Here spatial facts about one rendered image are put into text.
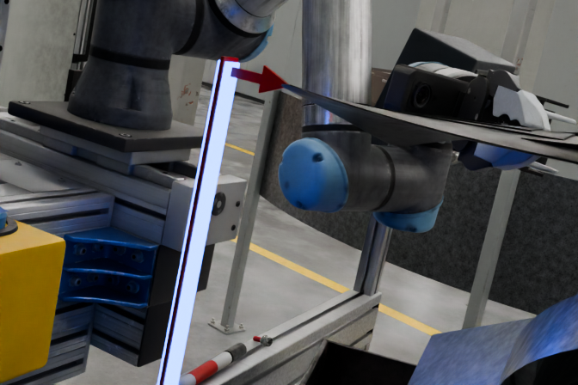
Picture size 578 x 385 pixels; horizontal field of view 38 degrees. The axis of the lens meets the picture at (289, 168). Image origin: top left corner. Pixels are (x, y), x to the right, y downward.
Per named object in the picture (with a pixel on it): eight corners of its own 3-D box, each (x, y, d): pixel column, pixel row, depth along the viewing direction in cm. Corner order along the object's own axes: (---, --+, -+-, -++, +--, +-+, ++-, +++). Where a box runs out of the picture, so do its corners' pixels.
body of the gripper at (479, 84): (574, 103, 77) (518, 87, 88) (489, 76, 75) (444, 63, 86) (544, 182, 78) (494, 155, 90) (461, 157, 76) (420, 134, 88)
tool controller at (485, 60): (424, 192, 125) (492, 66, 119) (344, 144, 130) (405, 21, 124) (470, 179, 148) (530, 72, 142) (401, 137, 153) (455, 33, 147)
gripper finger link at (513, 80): (539, 77, 71) (496, 72, 80) (523, 72, 71) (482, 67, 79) (521, 131, 72) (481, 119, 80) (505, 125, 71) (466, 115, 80)
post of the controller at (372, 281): (370, 296, 124) (400, 168, 121) (352, 290, 125) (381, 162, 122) (378, 293, 127) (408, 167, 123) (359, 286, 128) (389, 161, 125)
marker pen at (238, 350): (183, 385, 81) (248, 345, 94) (169, 379, 81) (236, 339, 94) (180, 399, 81) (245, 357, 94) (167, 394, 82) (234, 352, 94)
